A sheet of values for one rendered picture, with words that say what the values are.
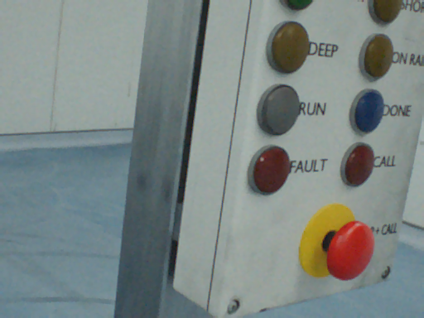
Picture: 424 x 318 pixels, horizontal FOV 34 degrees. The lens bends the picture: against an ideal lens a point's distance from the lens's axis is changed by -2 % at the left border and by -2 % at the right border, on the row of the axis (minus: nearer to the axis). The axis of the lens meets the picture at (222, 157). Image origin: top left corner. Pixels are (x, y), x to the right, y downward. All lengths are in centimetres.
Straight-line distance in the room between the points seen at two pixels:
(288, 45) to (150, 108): 12
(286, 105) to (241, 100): 3
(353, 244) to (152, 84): 17
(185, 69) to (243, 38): 6
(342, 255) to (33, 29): 418
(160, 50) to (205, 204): 11
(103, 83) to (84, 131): 36
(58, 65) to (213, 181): 428
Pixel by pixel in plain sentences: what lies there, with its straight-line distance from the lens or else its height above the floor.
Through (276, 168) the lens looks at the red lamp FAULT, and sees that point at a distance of 40.
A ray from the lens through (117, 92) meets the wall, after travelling 499.
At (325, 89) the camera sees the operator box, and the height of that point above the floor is 104.
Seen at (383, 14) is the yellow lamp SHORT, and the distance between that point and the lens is 45.
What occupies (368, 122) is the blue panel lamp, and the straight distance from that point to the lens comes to 46.
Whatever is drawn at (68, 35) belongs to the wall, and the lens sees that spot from 469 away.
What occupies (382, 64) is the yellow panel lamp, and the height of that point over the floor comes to 106.
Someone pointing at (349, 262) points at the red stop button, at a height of 94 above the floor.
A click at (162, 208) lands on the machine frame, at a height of 95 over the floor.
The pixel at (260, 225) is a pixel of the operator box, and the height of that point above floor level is 96.
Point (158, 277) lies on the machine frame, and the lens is 48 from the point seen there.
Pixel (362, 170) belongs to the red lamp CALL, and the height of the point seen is 99.
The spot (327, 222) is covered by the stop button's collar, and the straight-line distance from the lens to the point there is 46.
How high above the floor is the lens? 108
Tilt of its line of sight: 13 degrees down
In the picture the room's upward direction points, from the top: 8 degrees clockwise
